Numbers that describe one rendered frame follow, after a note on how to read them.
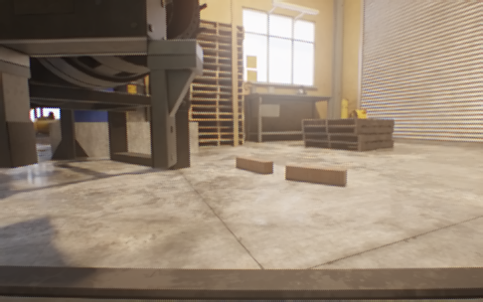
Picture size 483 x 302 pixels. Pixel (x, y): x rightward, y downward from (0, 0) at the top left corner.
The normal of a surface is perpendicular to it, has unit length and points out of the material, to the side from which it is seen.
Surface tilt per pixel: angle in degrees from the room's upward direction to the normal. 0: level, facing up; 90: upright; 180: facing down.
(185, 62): 90
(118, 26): 90
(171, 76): 90
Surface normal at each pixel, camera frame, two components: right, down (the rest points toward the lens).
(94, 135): 0.39, 0.10
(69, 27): -0.01, 0.11
